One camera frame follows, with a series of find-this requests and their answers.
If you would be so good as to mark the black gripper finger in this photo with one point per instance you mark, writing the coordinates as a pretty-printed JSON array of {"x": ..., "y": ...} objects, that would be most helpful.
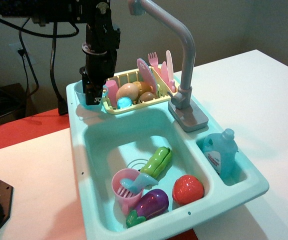
[
  {"x": 84, "y": 83},
  {"x": 93, "y": 94}
]

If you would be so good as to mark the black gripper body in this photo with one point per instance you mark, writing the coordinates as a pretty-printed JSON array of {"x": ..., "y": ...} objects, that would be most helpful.
[{"x": 102, "y": 41}]

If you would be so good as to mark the translucent blue toy cup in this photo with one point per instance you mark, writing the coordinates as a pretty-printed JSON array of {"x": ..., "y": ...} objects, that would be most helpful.
[{"x": 78, "y": 88}]

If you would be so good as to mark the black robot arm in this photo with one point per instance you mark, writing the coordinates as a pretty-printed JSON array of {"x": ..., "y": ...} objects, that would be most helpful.
[{"x": 42, "y": 13}]

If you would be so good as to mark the pink cup in rack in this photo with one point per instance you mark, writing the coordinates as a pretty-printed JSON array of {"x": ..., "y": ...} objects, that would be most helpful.
[{"x": 112, "y": 91}]

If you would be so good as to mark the teal toy sink unit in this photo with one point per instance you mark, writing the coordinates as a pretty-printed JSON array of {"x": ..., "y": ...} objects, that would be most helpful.
[{"x": 103, "y": 144}]

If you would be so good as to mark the pink fork in cup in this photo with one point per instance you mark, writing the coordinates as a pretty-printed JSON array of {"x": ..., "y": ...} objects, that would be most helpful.
[{"x": 124, "y": 193}]

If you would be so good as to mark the pink toy cup in sink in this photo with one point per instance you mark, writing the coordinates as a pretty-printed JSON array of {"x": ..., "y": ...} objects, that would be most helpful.
[{"x": 126, "y": 204}]

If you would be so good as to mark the small blue round lid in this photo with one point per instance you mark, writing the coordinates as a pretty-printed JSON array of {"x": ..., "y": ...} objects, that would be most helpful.
[{"x": 124, "y": 102}]

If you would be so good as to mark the beige toy egg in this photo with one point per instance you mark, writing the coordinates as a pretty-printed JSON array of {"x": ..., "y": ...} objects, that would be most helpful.
[{"x": 129, "y": 90}]

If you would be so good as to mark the brown toy food pieces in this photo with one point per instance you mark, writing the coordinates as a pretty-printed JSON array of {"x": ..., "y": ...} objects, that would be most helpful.
[{"x": 145, "y": 92}]

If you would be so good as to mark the pink toy plate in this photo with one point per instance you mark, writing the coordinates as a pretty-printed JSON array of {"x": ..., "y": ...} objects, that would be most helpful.
[{"x": 147, "y": 74}]

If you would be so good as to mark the pink toy fork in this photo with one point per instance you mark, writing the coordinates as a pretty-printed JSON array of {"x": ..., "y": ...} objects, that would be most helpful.
[{"x": 153, "y": 60}]

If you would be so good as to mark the yellow dish rack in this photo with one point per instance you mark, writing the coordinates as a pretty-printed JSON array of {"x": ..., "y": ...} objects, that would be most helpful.
[{"x": 133, "y": 75}]

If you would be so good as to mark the pink toy knife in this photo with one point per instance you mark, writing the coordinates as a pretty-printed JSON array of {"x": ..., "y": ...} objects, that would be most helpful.
[{"x": 169, "y": 65}]

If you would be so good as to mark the green toy vegetable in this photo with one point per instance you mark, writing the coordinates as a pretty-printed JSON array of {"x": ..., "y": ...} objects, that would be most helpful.
[{"x": 157, "y": 162}]

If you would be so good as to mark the grey toy faucet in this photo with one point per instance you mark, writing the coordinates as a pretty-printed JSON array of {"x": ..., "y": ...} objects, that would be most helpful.
[{"x": 184, "y": 110}]

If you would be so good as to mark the blue toy spoon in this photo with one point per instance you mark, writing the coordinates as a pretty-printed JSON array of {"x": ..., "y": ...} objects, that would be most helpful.
[{"x": 135, "y": 186}]

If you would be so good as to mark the purple toy eggplant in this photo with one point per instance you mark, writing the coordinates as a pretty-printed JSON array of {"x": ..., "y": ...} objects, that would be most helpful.
[{"x": 152, "y": 204}]

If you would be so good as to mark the red toy strawberry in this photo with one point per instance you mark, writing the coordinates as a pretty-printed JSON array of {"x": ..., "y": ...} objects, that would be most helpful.
[{"x": 187, "y": 189}]

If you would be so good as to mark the blue toy detergent bottle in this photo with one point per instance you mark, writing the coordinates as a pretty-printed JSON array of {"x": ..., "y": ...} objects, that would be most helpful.
[{"x": 220, "y": 150}]

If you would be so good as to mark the white wall outlet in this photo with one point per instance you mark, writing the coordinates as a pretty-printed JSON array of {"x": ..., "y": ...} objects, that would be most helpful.
[{"x": 16, "y": 47}]

